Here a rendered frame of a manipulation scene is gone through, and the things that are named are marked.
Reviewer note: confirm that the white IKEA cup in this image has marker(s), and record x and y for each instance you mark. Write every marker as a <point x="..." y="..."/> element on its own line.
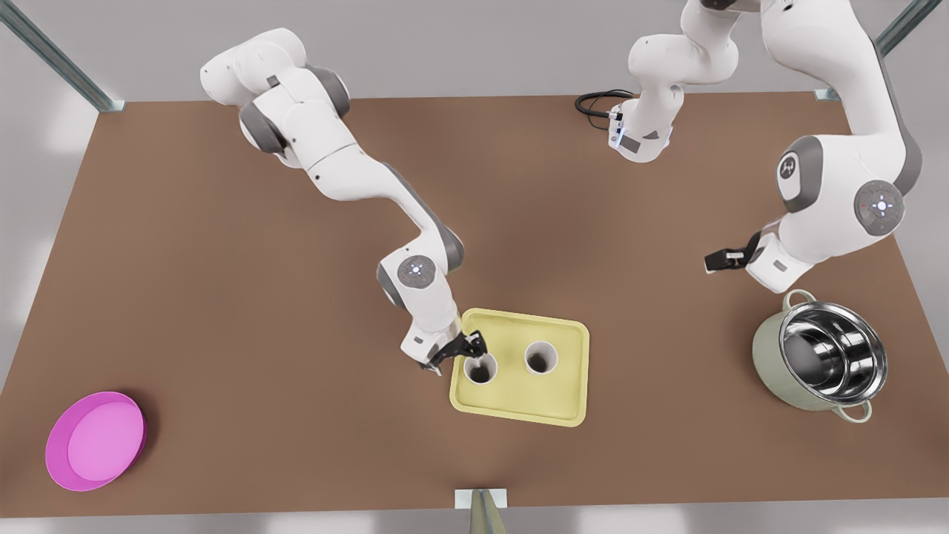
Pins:
<point x="541" y="357"/>
<point x="481" y="368"/>

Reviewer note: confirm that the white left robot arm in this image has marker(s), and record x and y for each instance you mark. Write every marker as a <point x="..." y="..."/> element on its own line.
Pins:
<point x="838" y="215"/>

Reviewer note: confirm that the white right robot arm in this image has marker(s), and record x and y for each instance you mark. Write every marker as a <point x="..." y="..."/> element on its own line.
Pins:
<point x="348" y="167"/>

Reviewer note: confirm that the yellow rectangular tray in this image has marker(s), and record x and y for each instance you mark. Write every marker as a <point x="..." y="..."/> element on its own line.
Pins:
<point x="519" y="397"/>

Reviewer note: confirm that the green pot with steel interior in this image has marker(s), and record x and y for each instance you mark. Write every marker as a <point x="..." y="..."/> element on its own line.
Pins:
<point x="823" y="356"/>

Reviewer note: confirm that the pink round bowl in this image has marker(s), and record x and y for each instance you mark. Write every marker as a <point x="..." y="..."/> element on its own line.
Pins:
<point x="95" y="442"/>

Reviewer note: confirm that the silver frame post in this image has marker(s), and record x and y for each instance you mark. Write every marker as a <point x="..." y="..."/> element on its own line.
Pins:
<point x="901" y="26"/>
<point x="55" y="58"/>
<point x="483" y="512"/>

